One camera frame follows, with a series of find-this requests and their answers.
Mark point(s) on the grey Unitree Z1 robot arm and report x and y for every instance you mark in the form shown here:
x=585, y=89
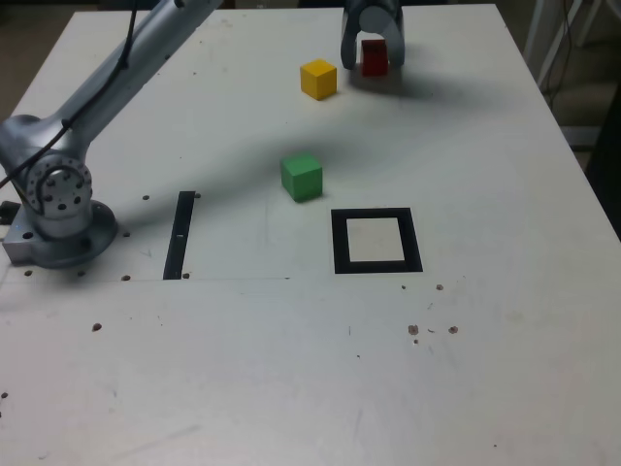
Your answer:
x=136, y=53

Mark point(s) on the black tape square outline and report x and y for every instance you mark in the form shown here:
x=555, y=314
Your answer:
x=339, y=242

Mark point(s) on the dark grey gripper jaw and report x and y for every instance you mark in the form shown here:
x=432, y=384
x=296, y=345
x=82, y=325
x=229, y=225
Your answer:
x=349, y=48

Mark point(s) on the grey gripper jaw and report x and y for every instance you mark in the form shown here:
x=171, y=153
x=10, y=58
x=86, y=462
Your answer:
x=398, y=39

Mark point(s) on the black tape strip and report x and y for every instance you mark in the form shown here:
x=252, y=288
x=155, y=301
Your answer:
x=179, y=233

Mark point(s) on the white metal frame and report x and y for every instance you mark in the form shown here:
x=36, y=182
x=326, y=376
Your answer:
x=533, y=19

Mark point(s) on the black plug at arm foot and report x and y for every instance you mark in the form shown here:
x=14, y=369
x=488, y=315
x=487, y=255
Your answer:
x=7, y=211

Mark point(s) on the green cube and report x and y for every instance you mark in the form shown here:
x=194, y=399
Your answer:
x=301, y=177

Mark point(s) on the red cube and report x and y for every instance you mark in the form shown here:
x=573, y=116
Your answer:
x=373, y=58

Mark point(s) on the yellow cube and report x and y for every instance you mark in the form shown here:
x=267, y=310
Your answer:
x=317, y=80

